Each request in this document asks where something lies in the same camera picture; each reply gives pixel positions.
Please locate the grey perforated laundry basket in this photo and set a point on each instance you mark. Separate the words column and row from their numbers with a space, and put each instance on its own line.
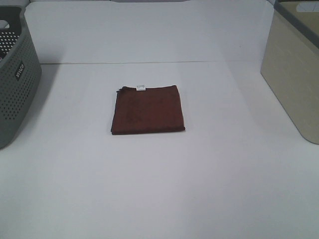
column 20, row 72

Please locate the brown towel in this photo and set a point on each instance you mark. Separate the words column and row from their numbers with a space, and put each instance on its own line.
column 154, row 110

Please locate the beige storage bin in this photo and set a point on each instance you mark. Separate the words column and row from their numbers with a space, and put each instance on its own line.
column 290, row 64

